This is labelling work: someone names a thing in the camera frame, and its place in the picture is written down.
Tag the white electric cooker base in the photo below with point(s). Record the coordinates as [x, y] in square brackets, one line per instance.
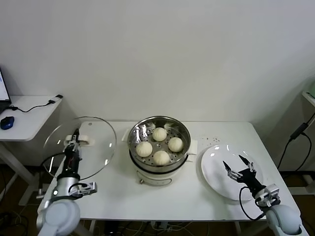
[152, 180]

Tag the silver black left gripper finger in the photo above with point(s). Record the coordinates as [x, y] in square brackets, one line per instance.
[70, 142]
[77, 136]

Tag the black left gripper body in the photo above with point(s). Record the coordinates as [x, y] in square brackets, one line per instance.
[71, 162]

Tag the white round plate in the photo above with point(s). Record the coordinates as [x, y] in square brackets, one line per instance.
[214, 162]

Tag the stainless steel steamer basket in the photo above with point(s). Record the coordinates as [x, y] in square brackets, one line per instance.
[169, 130]

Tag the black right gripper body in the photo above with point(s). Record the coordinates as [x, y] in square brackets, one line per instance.
[252, 180]

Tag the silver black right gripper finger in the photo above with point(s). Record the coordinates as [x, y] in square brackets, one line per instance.
[249, 164]
[231, 172]

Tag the white power strip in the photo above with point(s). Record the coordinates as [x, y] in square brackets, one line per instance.
[160, 225]

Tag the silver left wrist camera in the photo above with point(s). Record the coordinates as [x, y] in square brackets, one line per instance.
[86, 188]

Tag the white side desk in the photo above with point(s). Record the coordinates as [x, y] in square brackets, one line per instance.
[29, 123]

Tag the blue computer mouse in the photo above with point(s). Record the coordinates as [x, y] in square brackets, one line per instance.
[7, 122]

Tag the computer monitor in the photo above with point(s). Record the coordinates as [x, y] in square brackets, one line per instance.
[3, 91]

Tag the white steamed baozi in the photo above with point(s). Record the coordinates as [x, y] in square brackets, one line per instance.
[144, 149]
[161, 157]
[175, 144]
[159, 134]

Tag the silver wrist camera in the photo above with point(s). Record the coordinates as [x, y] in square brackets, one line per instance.
[86, 188]
[270, 194]

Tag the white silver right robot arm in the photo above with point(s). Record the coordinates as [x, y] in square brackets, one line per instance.
[285, 220]

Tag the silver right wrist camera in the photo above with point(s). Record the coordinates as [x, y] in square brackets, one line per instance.
[270, 194]

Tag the pale green shelf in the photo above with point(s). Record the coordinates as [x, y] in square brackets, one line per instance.
[310, 93]

